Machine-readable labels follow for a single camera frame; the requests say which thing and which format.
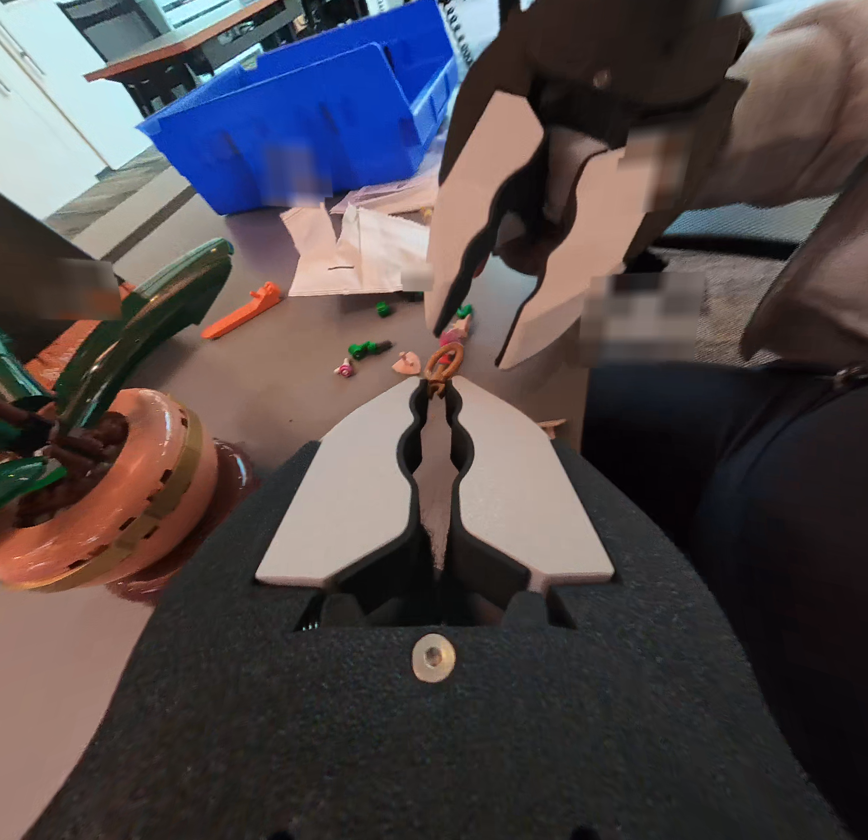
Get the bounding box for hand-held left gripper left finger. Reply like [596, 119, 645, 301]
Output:
[254, 376, 435, 589]

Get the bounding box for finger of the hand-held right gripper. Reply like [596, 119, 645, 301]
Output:
[424, 93, 547, 339]
[495, 124, 628, 372]

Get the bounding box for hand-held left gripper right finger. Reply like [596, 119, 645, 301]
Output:
[444, 376, 617, 590]

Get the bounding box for person's right forearm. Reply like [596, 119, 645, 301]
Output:
[678, 0, 868, 244]

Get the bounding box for person's right hand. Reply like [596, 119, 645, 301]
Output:
[491, 206, 565, 293]

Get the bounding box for clear plastic bag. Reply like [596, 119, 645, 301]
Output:
[331, 169, 442, 217]

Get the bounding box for white paper bag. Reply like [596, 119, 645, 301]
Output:
[335, 206, 435, 295]
[281, 203, 360, 297]

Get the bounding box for black office chair armrest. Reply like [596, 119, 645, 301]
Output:
[651, 233, 842, 266]

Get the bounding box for blue plastic bin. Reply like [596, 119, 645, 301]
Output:
[136, 0, 461, 216]

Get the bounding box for orange brick separator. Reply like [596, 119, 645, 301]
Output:
[201, 281, 282, 340]

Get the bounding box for person's legs in dark trousers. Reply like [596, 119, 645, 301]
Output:
[583, 362, 868, 840]

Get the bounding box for toy brick potted plant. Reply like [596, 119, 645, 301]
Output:
[0, 238, 259, 604]

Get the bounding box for person's grey jacket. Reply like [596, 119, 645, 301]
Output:
[739, 175, 868, 380]

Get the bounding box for brown background table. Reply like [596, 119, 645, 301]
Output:
[85, 0, 340, 118]

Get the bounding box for black toy set box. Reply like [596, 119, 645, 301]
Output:
[0, 192, 137, 380]

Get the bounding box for black mesh office chair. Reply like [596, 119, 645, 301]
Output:
[57, 0, 164, 61]

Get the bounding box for white cabinet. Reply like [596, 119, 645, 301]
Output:
[0, 0, 150, 217]

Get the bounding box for black coiled cable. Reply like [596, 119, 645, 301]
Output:
[444, 0, 476, 68]

